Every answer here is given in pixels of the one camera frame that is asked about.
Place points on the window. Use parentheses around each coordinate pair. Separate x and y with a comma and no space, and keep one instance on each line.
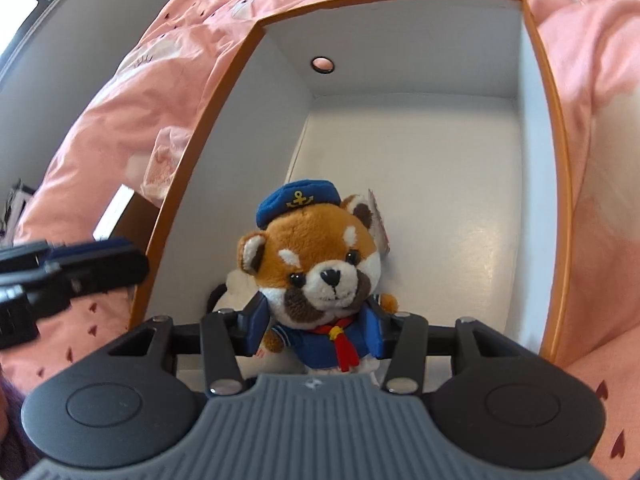
(20,0)

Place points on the pink printed blanket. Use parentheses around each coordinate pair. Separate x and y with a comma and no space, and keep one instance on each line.
(125,110)

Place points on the person's purple clothing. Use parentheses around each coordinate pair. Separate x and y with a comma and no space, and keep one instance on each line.
(10,435)

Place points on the brown and white board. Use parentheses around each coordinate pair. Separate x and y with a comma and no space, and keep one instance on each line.
(132,225)

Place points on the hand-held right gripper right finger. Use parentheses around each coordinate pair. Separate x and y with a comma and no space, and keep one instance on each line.
(375,332)

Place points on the pink plastic packet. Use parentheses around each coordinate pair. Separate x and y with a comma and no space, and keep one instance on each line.
(160,165)

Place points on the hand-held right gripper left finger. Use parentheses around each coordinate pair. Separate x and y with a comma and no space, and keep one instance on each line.
(259,327)

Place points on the grey shelf unit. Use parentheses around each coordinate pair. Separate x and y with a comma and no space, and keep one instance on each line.
(15,207)

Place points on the orange cardboard box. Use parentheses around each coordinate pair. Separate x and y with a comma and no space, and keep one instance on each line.
(425,185)

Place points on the red panda sailor plush toy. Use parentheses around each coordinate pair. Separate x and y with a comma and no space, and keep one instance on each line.
(320,260)

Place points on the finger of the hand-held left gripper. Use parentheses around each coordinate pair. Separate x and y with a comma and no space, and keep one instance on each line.
(95,247)
(115,272)

